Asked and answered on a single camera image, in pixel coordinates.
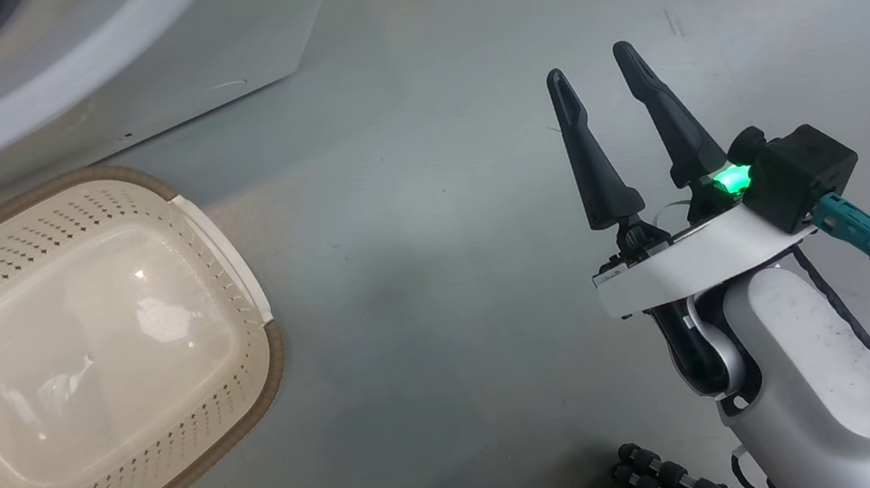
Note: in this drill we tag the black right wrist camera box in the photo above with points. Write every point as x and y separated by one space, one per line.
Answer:
799 173

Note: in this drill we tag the white front-load washing machine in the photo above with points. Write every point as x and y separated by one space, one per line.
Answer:
109 60

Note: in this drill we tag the cream perforated laundry basket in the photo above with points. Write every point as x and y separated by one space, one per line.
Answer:
68 354

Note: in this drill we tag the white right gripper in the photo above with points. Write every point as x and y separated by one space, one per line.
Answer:
691 264

